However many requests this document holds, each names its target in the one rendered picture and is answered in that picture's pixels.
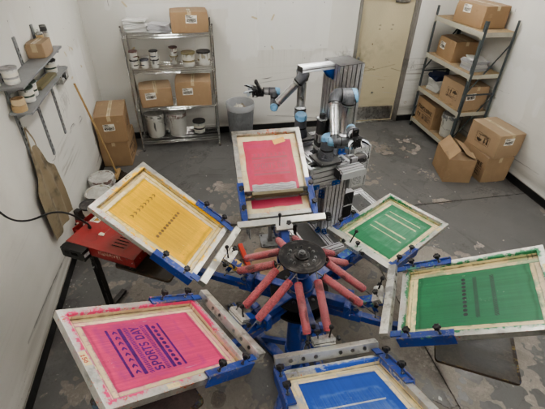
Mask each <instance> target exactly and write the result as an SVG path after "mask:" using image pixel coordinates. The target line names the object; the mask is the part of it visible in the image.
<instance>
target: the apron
mask: <svg viewBox="0 0 545 409"><path fill-rule="evenodd" d="M25 130H26V131H25ZM24 132H25V135H26V137H27V140H28V136H27V133H28V134H29V135H30V136H31V137H32V135H31V134H30V132H29V131H28V130H27V127H24ZM26 132H27V133H26ZM32 139H33V141H34V143H35V145H33V146H32V149H31V145H30V143H29V140H28V144H29V148H30V153H31V154H32V160H33V163H34V166H35V169H36V174H37V177H38V193H39V199H40V201H41V204H42V206H43V209H44V211H45V213H49V212H54V211H63V212H67V213H69V212H70V211H71V210H72V209H73V208H72V205H71V201H70V198H69V196H68V194H67V190H66V188H65V186H64V183H63V181H62V179H61V177H60V174H59V173H58V170H57V168H56V165H55V164H54V163H53V164H52V163H49V162H47V160H46V159H45V157H44V155H43V153H42V152H41V150H40V149H39V148H38V147H37V146H36V141H35V140H34V138H33V137H32ZM46 217H47V219H48V221H49V224H50V226H51V228H52V230H53V233H54V235H55V237H56V239H57V241H58V238H59V237H60V236H61V235H62V233H63V231H64V229H63V226H64V224H65V223H66V222H68V221H69V219H70V218H69V215H68V214H65V213H51V214H48V215H46Z"/></svg>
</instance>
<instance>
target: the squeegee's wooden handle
mask: <svg viewBox="0 0 545 409"><path fill-rule="evenodd" d="M300 193H303V187H300V188H291V189H283V190H274V191H266V192H252V193H251V198H254V197H255V198H265V197H273V196H288V195H297V194H300Z"/></svg>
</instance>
